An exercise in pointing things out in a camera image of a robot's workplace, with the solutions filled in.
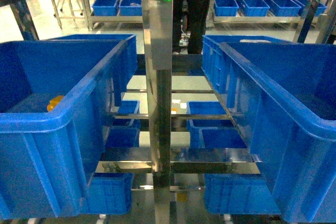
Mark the yellow two-stud toy block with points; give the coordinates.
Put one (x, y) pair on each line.
(54, 102)

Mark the large blue bin upper left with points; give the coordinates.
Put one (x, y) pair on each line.
(48, 158)

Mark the large blue bin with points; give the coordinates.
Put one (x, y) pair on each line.
(48, 158)
(282, 98)

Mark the large blue bin upper right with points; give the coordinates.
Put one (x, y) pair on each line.
(282, 98)

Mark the steel rack upright post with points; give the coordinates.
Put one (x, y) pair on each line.
(157, 32)

